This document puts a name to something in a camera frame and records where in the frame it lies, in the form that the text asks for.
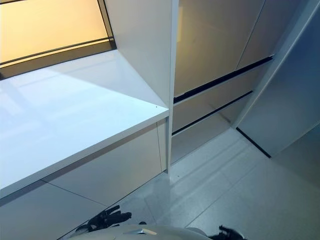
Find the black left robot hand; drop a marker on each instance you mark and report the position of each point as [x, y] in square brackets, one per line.
[110, 215]

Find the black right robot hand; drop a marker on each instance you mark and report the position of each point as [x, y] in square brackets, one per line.
[226, 228]

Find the white fridge drawer steel front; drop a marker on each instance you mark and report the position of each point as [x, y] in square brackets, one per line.
[212, 97]

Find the stainless steel fridge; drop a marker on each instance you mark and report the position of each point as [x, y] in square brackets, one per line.
[212, 37]

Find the grey robot torso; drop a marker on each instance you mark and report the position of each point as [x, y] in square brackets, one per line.
[140, 231]

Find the grey tall side panel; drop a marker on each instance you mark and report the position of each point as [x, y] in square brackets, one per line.
[275, 100]

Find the white tall cabinet panel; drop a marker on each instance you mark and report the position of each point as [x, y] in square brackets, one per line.
[142, 37]

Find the black window frame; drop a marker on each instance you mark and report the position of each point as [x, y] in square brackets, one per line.
[106, 20]

